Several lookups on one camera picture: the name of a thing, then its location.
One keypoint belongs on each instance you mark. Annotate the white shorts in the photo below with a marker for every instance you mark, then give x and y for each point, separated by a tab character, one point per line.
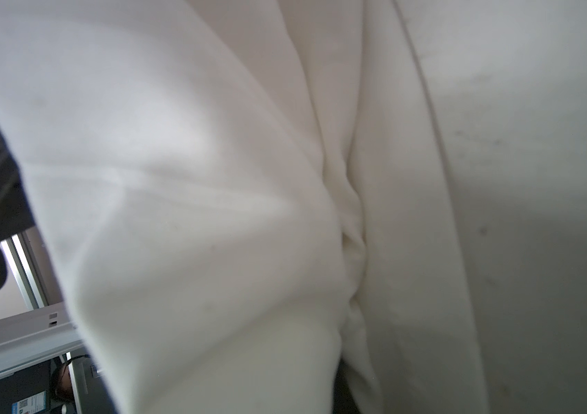
241	198

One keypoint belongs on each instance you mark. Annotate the aluminium mounting rail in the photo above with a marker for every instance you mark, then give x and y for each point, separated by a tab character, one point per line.
34	337

